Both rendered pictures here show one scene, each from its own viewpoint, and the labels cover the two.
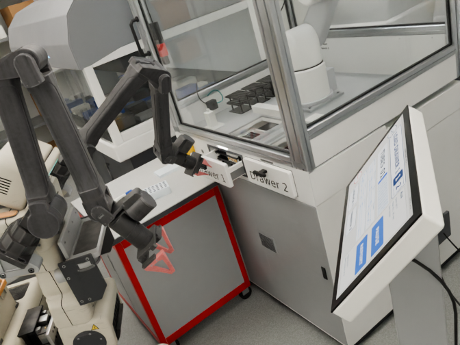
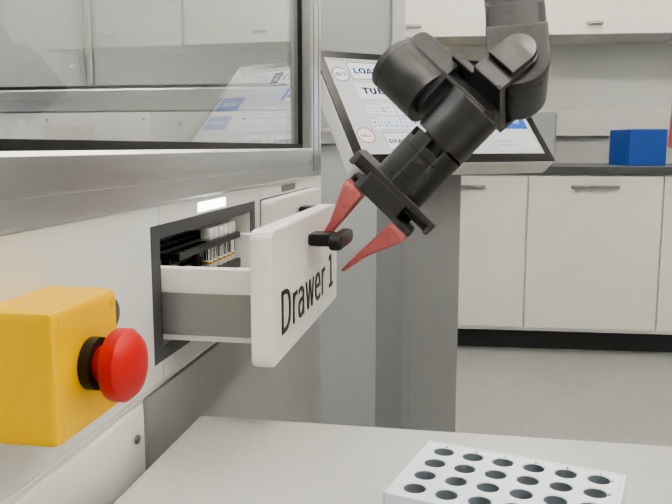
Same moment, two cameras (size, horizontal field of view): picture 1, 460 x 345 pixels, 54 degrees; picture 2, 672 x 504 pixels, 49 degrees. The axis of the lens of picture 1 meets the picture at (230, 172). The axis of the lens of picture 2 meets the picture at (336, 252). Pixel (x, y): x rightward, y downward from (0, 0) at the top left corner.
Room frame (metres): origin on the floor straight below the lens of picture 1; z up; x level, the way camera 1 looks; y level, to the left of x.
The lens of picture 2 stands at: (2.38, 0.54, 0.99)
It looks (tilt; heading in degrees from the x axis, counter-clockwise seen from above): 8 degrees down; 218
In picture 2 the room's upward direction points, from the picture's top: straight up
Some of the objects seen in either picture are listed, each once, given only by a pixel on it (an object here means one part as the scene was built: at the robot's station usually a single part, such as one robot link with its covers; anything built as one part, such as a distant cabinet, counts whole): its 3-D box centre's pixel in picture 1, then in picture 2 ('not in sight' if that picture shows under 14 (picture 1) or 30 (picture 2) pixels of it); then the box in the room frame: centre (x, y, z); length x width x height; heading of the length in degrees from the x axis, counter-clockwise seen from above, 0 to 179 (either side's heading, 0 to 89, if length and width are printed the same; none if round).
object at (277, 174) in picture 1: (268, 176); (295, 232); (1.59, -0.14, 0.87); 0.29 x 0.02 x 0.11; 28
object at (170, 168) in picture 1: (167, 170); not in sight; (2.24, 0.32, 0.77); 0.13 x 0.09 x 0.02; 114
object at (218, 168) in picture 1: (211, 168); (301, 270); (1.84, 0.08, 0.87); 0.29 x 0.02 x 0.11; 28
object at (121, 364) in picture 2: not in sight; (113, 364); (2.14, 0.20, 0.88); 0.04 x 0.03 x 0.04; 28
